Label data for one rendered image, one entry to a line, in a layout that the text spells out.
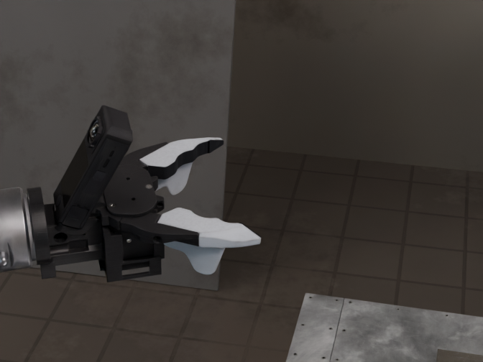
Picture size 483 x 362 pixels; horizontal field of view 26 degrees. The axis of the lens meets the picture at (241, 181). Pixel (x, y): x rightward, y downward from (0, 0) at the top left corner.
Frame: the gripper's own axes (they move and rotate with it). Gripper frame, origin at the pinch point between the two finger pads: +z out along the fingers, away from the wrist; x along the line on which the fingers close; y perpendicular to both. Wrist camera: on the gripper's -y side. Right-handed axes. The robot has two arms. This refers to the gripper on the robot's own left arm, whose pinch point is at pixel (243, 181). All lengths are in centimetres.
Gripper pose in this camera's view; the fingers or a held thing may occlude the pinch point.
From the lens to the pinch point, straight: 99.0
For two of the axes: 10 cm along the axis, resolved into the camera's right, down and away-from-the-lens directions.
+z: 9.7, -1.3, 2.1
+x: 2.4, 6.2, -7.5
